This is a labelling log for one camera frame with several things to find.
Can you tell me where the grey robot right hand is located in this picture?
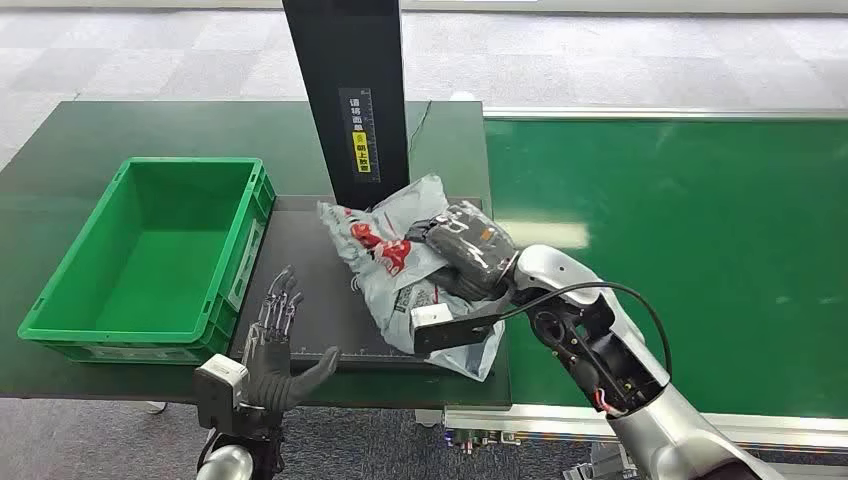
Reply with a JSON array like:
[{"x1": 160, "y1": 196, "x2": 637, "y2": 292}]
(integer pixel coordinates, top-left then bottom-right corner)
[{"x1": 405, "y1": 201, "x2": 519, "y2": 303}]

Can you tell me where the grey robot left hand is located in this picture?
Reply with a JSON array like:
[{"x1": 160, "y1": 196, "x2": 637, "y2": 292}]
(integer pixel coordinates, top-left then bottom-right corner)
[{"x1": 241, "y1": 265, "x2": 341, "y2": 416}]

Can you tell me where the grey plastic mailer package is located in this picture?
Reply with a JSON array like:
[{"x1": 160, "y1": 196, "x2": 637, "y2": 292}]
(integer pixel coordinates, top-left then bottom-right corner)
[{"x1": 316, "y1": 174, "x2": 507, "y2": 384}]

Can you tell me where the green conveyor belt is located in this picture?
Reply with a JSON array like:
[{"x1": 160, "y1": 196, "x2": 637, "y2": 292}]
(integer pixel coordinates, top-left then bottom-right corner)
[{"x1": 484, "y1": 117, "x2": 848, "y2": 421}]

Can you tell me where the green plastic crate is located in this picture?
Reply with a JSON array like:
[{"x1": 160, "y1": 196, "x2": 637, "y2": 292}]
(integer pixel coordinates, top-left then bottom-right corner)
[{"x1": 17, "y1": 156, "x2": 278, "y2": 368}]

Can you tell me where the yellow printed column label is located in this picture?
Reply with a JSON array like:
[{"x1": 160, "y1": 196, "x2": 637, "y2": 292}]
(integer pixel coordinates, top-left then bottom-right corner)
[{"x1": 338, "y1": 87, "x2": 383, "y2": 184}]

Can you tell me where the black scanner column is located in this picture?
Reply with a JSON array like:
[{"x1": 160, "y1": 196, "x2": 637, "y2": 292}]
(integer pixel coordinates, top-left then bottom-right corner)
[{"x1": 281, "y1": 0, "x2": 411, "y2": 212}]

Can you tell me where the dark green table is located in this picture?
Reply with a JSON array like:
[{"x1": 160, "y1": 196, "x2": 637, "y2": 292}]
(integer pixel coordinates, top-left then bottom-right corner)
[{"x1": 0, "y1": 99, "x2": 513, "y2": 410}]

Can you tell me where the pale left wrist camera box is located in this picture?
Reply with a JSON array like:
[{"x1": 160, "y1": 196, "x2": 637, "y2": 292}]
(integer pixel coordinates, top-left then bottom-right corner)
[{"x1": 193, "y1": 353, "x2": 250, "y2": 433}]

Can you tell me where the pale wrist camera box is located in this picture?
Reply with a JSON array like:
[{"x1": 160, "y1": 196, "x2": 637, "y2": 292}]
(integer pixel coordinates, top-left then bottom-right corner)
[
  {"x1": 193, "y1": 353, "x2": 250, "y2": 433},
  {"x1": 409, "y1": 301, "x2": 513, "y2": 356}
]

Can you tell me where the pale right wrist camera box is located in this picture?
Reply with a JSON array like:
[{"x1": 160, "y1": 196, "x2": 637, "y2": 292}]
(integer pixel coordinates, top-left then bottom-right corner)
[{"x1": 409, "y1": 301, "x2": 513, "y2": 356}]

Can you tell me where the black scanner base plate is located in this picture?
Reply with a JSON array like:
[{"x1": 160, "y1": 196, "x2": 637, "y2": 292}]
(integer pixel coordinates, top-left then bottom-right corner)
[{"x1": 227, "y1": 194, "x2": 486, "y2": 373}]

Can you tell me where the thin black table cable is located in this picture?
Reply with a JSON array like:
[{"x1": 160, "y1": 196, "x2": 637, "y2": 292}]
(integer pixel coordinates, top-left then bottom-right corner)
[{"x1": 407, "y1": 99, "x2": 434, "y2": 155}]

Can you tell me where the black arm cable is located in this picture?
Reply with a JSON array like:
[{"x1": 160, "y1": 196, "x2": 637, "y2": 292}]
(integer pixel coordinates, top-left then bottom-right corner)
[{"x1": 498, "y1": 280, "x2": 674, "y2": 383}]

